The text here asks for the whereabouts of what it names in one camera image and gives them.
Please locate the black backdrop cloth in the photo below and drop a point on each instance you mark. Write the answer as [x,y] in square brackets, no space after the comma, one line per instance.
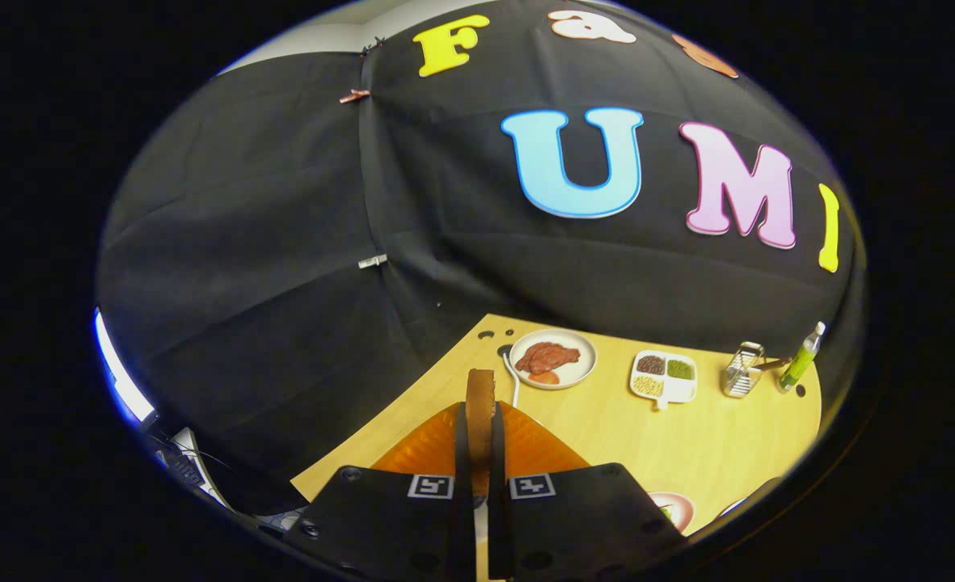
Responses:
[242,242]

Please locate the pink round plate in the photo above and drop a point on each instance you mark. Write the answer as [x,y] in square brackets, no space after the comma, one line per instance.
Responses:
[683,508]

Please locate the round grey plate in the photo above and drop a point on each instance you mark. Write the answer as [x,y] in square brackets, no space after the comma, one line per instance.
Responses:
[586,360]

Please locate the white divided bean dish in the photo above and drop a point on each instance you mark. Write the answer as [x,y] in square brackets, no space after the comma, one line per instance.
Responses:
[663,392]

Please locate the brown meat piece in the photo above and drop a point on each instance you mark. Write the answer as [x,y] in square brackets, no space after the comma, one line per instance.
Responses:
[546,357]

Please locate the white computer desk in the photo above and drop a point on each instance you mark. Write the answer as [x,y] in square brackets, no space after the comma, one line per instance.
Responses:
[202,473]

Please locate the copper cloth clip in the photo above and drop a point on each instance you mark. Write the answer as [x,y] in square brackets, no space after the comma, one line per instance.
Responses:
[354,95]

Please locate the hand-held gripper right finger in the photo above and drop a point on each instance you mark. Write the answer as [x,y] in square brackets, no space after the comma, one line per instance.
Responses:
[499,517]

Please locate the toast bread slice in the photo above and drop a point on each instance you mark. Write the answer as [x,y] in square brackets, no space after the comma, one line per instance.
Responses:
[481,420]

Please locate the computer monitor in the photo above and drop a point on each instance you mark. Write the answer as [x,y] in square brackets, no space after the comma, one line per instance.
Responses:
[121,380]

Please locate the silver cloth clip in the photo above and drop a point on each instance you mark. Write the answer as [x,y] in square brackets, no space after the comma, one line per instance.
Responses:
[372,261]

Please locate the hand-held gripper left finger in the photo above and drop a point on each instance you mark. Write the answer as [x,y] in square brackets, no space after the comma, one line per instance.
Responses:
[462,517]

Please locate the green drink bottle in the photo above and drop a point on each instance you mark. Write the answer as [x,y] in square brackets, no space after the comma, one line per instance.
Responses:
[798,364]

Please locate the black keyboard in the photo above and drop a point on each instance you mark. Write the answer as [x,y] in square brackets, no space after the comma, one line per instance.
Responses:
[179,466]

